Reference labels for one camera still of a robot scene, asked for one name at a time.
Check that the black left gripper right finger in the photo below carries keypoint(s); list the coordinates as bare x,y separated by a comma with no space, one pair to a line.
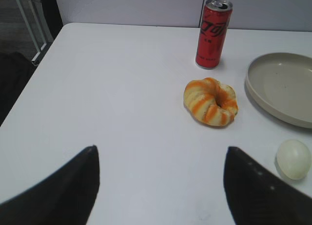
255,196

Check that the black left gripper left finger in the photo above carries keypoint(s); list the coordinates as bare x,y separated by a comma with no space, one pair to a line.
66,197

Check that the orange striped ring croissant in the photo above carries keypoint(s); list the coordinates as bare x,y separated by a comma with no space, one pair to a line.
210,102

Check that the beige round plate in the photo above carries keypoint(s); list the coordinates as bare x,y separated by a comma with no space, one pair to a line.
281,84

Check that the white peeled egg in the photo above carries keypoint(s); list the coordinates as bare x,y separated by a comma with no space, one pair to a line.
294,159

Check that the red cola can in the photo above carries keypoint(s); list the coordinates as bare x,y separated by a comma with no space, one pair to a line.
215,20

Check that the white metal frame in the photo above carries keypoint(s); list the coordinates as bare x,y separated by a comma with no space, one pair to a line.
36,25

